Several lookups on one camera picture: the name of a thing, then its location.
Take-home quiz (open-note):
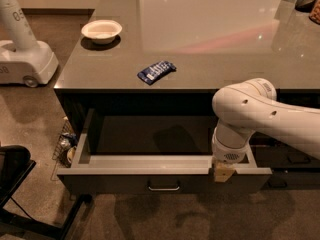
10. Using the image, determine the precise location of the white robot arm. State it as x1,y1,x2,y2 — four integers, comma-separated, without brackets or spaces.
212,78,320,183

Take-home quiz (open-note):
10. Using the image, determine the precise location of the blue snack packet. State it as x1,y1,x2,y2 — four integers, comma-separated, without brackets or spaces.
137,61,176,85

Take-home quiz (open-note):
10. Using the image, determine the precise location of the wire basket with items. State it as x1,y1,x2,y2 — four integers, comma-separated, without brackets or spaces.
51,117,78,181

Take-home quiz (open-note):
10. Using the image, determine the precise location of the brown woven item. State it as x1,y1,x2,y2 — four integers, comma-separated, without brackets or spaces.
309,0,320,25

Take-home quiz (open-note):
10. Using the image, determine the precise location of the white paper bowl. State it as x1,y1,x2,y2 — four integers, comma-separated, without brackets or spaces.
81,20,122,45

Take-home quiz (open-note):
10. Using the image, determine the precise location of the grey drawer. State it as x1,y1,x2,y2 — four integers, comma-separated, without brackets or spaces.
264,170,320,190
253,146,320,169
57,109,270,195

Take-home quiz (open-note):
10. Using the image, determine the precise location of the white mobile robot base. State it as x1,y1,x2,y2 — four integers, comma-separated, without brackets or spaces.
0,0,59,88

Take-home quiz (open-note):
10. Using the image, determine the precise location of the dark grey counter cabinet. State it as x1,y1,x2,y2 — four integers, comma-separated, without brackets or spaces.
53,0,320,193

